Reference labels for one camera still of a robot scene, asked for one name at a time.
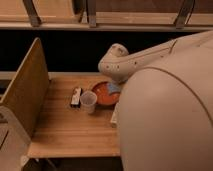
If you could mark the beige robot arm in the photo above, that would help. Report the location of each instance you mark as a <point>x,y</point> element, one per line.
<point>165,109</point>

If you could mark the orange ceramic bowl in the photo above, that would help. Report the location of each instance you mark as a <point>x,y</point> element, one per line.
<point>103,96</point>

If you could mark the translucent plastic cup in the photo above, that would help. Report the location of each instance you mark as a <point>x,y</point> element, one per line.
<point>88,101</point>

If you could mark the black and white remote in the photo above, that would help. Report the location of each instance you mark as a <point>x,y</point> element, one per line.
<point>75,98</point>

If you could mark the left wooden side panel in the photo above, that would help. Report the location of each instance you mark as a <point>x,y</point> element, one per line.
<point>23,98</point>

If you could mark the wooden upper shelf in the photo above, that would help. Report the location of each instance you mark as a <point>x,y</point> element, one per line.
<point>107,15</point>

